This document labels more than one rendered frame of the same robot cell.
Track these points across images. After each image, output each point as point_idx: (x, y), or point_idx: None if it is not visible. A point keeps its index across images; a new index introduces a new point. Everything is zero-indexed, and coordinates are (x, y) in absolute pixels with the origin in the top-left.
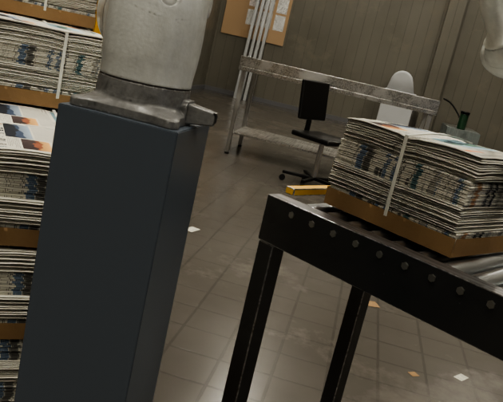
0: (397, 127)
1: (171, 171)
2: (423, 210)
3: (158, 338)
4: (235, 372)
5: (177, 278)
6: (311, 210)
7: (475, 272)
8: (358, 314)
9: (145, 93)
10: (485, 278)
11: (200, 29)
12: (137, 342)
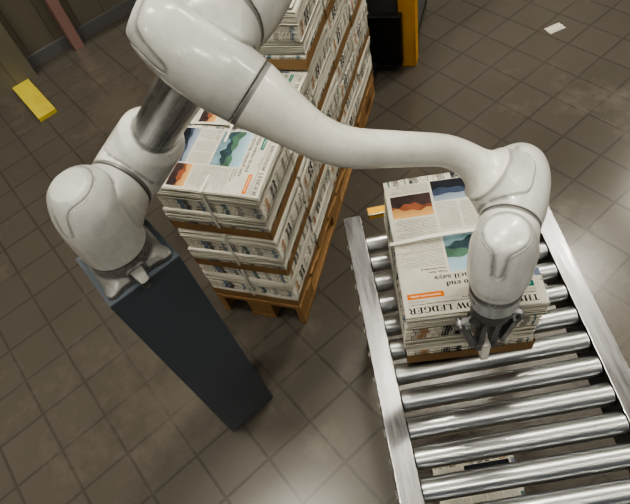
0: (427, 203)
1: (122, 318)
2: (399, 313)
3: (213, 343)
4: None
5: (217, 315)
6: (357, 253)
7: (439, 376)
8: None
9: (97, 272)
10: (413, 401)
11: (104, 241)
12: (169, 366)
